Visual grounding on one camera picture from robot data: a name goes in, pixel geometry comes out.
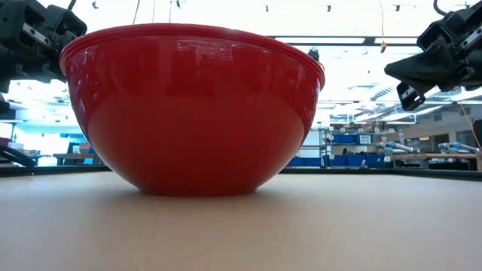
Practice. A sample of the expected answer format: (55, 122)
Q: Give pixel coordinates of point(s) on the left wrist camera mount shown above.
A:
(66, 22)

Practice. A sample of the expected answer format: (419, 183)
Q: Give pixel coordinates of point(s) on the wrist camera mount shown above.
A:
(435, 35)
(66, 22)

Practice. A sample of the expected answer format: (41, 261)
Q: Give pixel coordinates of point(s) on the large red bowl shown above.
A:
(196, 113)

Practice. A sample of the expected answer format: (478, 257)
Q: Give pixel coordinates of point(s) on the wooden workbench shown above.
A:
(433, 156)

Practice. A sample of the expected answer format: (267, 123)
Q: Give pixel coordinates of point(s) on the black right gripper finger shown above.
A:
(421, 71)
(409, 98)

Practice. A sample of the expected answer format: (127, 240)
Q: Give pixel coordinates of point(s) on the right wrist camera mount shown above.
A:
(435, 35)

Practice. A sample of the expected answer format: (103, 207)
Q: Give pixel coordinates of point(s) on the black aluminium table frame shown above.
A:
(414, 173)

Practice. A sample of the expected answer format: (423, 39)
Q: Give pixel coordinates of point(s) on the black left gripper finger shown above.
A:
(50, 66)

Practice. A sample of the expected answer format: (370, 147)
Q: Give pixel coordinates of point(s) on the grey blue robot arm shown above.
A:
(397, 147)
(457, 147)

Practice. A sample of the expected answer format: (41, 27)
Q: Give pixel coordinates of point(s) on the shelf with blue bins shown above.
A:
(350, 150)

